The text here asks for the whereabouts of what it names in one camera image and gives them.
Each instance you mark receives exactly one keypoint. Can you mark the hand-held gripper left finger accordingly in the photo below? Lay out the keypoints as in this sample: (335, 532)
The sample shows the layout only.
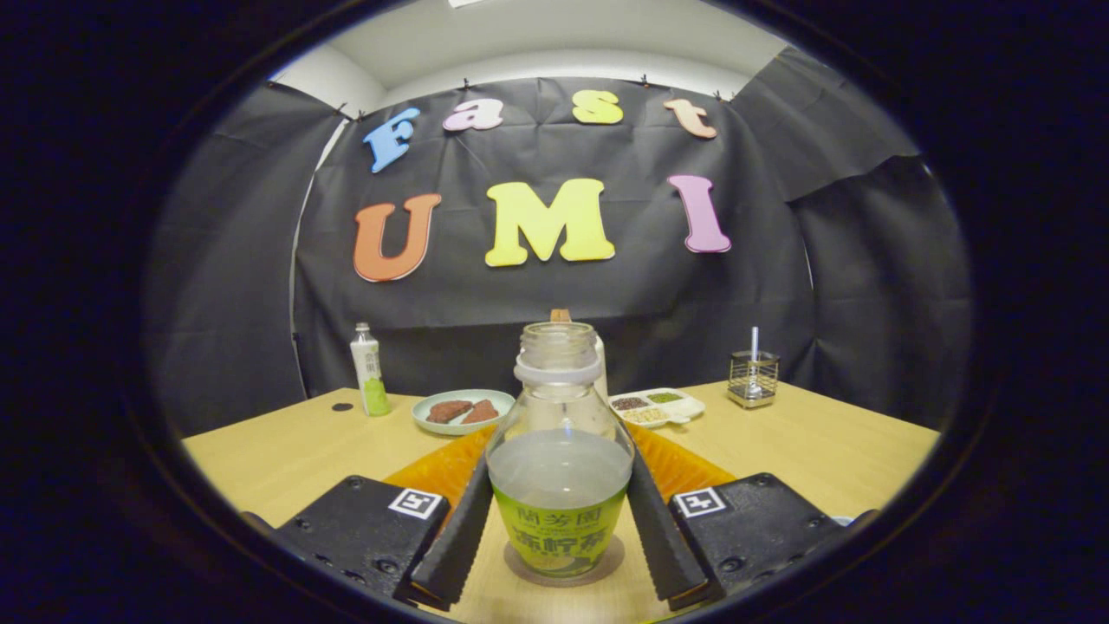
(459, 537)

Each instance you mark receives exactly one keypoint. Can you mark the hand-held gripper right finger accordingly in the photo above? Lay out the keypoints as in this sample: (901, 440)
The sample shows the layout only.
(663, 537)

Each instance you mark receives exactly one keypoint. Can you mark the round brown coaster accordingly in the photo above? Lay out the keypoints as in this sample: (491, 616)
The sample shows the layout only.
(518, 565)

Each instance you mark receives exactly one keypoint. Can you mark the clear juice bottle green label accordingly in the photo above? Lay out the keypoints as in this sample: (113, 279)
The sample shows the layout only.
(559, 485)

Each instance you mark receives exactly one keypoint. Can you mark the white capped bottle green label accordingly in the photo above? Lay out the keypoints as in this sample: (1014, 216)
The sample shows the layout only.
(371, 373)

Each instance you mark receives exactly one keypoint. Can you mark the pale green plate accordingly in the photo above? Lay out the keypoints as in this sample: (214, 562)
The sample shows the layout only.
(433, 426)

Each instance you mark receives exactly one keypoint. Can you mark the brown food piece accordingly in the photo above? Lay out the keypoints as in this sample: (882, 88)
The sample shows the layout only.
(446, 411)
(483, 412)

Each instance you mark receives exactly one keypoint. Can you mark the white divided snack tray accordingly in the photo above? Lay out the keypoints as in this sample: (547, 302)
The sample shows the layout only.
(680, 409)

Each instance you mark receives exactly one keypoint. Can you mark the cream toaster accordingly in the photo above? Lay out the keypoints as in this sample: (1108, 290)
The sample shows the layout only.
(601, 368)

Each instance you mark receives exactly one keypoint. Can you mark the wooden table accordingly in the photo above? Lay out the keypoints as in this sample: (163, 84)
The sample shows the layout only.
(286, 451)

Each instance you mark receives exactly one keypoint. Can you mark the white straw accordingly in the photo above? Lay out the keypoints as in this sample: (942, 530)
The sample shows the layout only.
(754, 340)

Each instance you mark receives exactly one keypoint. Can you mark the brown toast slice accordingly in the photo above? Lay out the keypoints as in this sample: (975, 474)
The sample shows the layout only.
(560, 315)

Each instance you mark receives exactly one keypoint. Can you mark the ceiling light panel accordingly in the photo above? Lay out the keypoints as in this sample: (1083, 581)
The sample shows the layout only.
(463, 3)

